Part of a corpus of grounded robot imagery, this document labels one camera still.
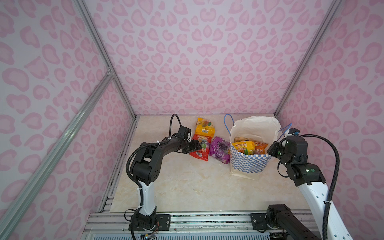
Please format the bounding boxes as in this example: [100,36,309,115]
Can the red fruit snack bag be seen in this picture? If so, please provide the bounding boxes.
[189,135,212,162]

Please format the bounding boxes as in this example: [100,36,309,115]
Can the yellow snack bag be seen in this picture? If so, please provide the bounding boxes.
[232,141,255,156]
[195,118,215,138]

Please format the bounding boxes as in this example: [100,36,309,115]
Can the purple snack bag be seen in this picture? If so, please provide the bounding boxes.
[209,137,231,165]

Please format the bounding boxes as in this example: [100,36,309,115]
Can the orange corn chips bag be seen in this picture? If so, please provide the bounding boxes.
[254,142,268,155]

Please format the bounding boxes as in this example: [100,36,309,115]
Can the blue checkered paper bag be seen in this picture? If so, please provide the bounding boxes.
[224,114,292,180]

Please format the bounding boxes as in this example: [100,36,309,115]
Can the tan kraft snack pouch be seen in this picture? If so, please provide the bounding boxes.
[234,137,250,143]

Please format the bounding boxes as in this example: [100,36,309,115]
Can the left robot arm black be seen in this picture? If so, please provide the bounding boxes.
[126,126,202,232]

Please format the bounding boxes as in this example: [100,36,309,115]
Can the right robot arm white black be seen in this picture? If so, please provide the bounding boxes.
[266,134,352,240]

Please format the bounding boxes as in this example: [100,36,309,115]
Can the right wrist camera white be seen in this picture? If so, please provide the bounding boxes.
[288,128,300,136]

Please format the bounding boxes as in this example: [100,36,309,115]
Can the black corrugated cable left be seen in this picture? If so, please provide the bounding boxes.
[125,113,184,208]

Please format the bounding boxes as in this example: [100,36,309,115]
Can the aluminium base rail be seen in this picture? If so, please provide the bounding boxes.
[79,209,346,240]

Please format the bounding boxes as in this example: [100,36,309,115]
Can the aluminium frame post right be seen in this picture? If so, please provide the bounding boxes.
[274,0,344,119]

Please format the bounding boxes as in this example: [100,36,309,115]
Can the aluminium frame rail left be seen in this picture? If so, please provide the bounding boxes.
[73,0,137,120]

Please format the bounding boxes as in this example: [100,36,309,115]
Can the aluminium diagonal frame bar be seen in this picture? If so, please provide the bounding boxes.
[1,73,114,240]

